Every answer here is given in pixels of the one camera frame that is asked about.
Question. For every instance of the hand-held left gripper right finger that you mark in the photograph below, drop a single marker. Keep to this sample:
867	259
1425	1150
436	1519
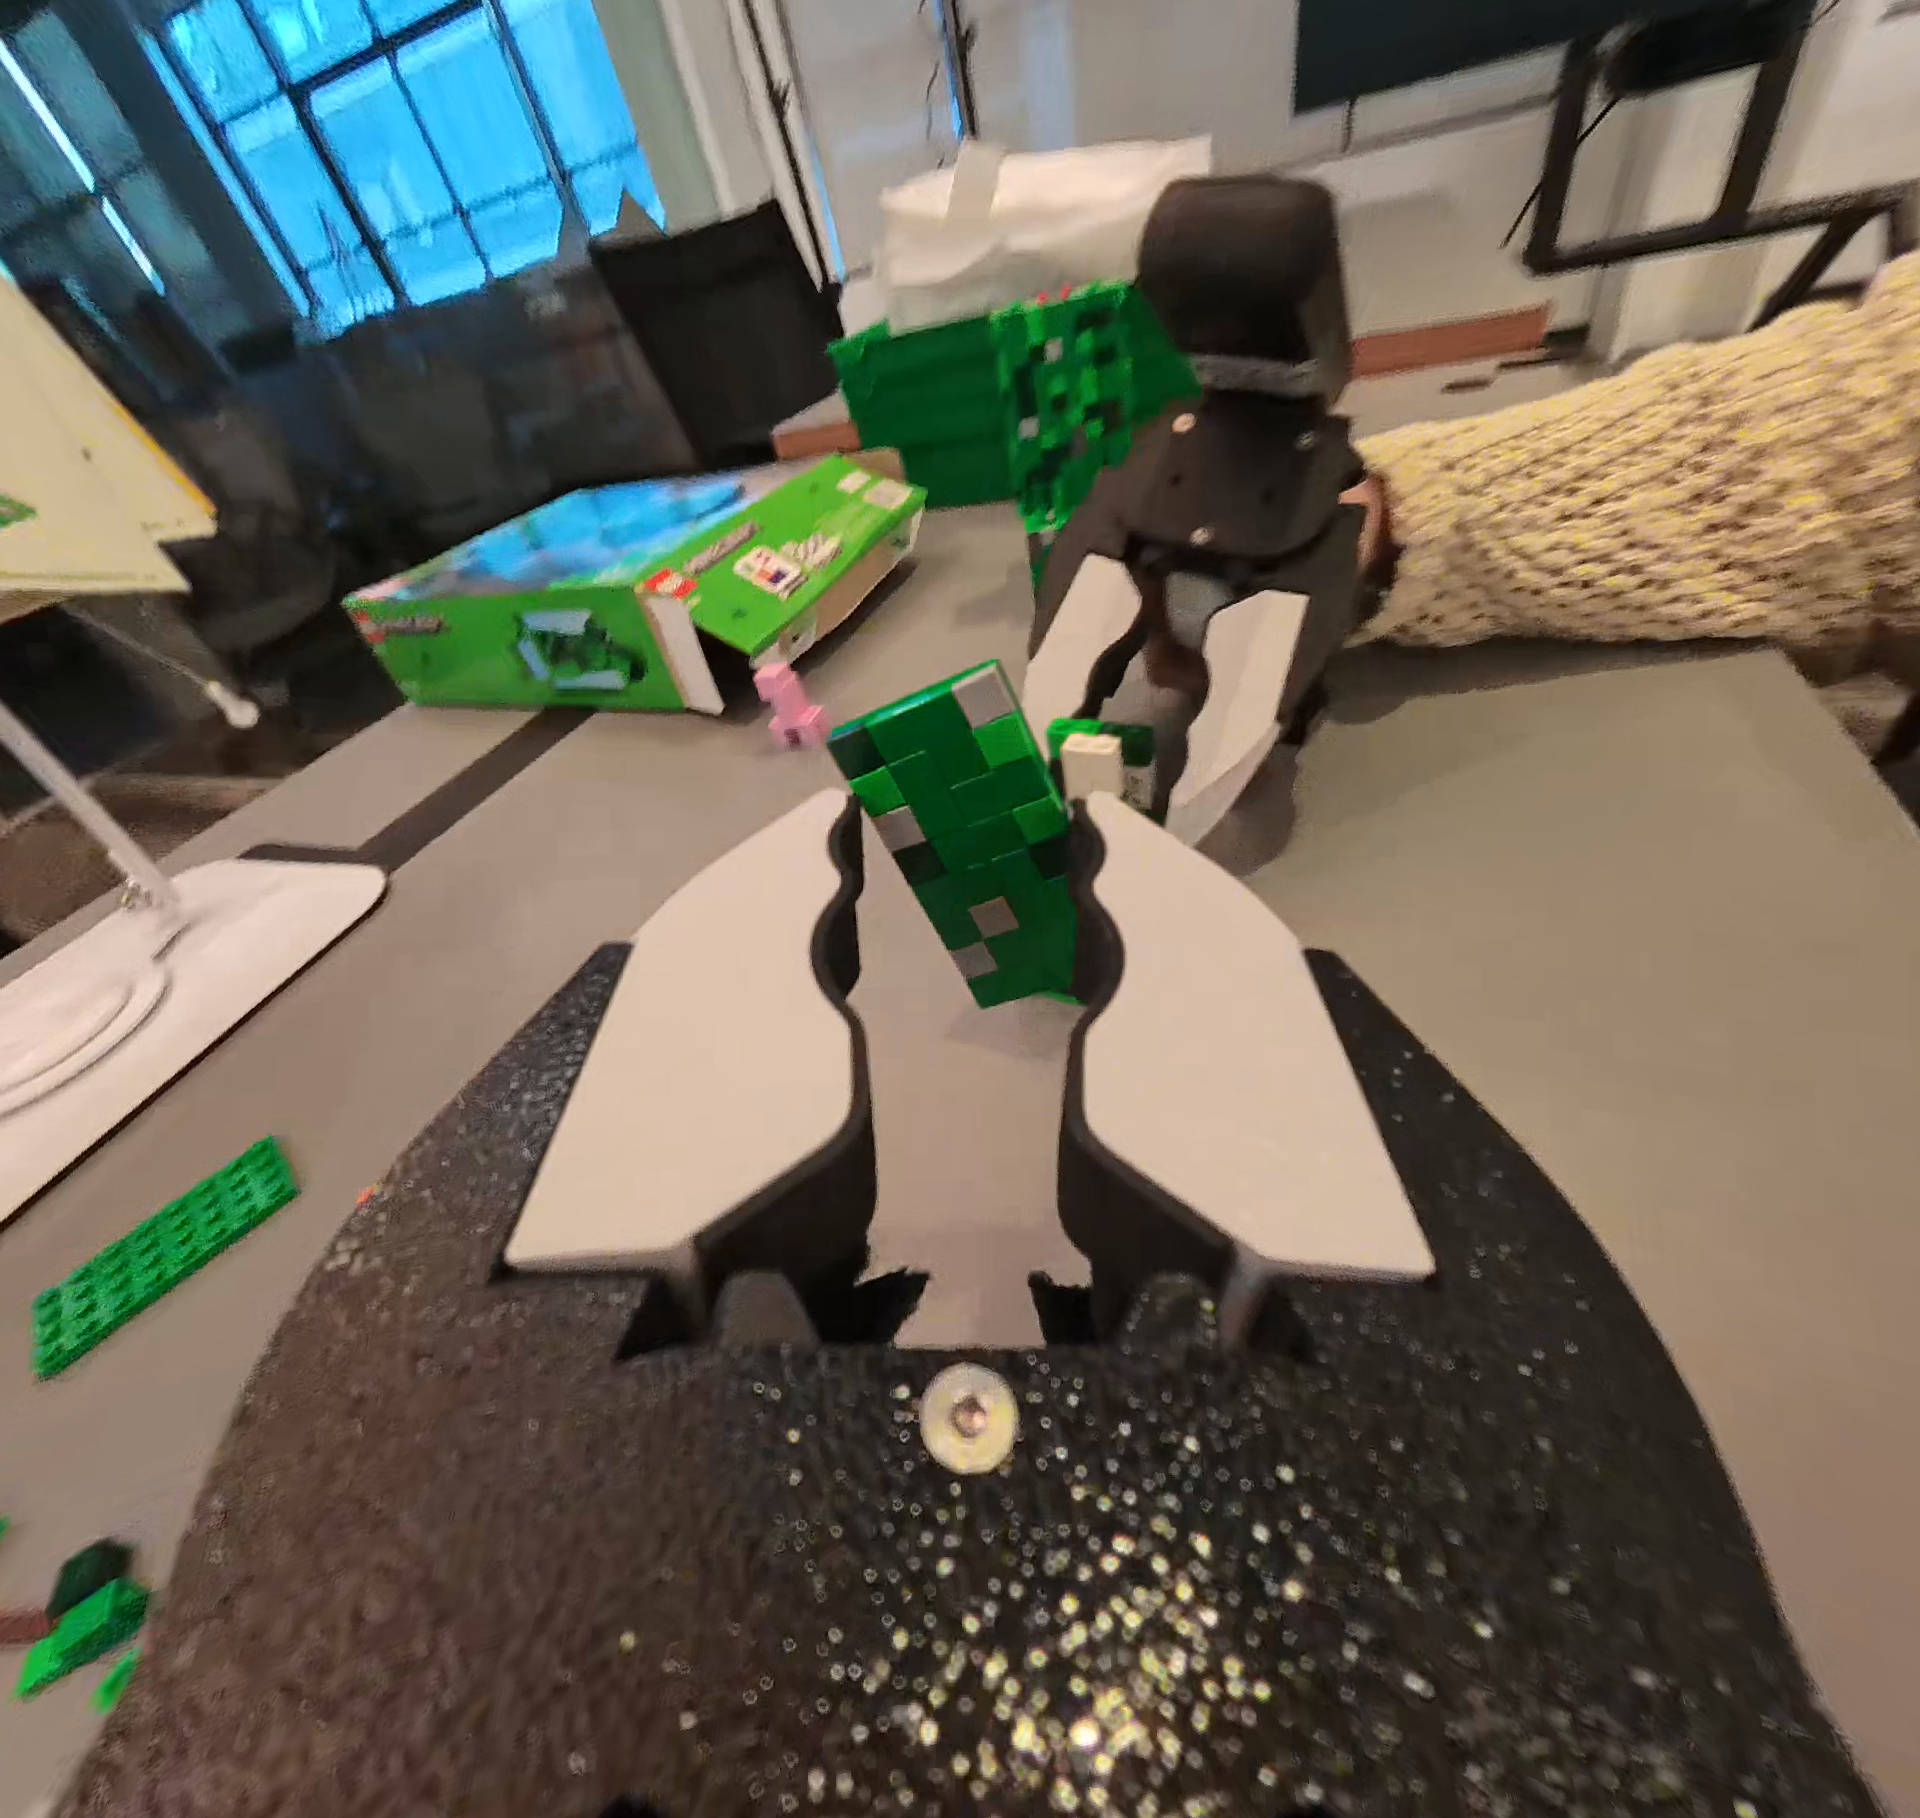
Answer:
1230	1099

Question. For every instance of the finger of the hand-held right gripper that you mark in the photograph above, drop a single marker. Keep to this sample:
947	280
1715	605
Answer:
1244	695
1088	633

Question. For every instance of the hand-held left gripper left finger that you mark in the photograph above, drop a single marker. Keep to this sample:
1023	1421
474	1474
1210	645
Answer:
707	1084

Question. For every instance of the tall green lego block tower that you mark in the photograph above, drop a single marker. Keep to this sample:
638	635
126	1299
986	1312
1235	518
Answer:
961	829

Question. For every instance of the person's right forearm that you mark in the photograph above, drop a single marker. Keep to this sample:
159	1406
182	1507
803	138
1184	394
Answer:
1622	499

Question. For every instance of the green lego creeper figure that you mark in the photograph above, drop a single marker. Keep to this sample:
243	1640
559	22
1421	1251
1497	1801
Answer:
1064	409

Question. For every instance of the pink lego pig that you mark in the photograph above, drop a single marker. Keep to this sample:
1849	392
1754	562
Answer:
789	700

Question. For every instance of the green lego set box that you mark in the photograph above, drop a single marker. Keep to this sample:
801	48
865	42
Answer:
496	648

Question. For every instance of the green lego plate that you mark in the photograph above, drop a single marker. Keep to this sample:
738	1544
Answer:
166	1256

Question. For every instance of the pile of loose lego bricks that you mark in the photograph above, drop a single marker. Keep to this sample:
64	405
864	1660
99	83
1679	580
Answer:
91	1624

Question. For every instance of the lego instruction booklet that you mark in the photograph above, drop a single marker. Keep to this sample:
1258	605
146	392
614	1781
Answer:
76	499

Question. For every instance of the person's right hand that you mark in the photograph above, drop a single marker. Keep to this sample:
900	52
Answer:
1372	543

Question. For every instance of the green plastic storage bin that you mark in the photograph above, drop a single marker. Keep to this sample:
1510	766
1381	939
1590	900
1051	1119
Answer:
917	409

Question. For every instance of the white paper bag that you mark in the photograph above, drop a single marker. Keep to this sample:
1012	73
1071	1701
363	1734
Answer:
1035	229

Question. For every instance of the black metal stand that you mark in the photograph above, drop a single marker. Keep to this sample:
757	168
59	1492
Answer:
1561	154

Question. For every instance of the white book stand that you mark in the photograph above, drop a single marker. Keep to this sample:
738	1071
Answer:
225	947

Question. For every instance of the large window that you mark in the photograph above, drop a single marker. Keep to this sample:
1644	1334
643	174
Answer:
391	125

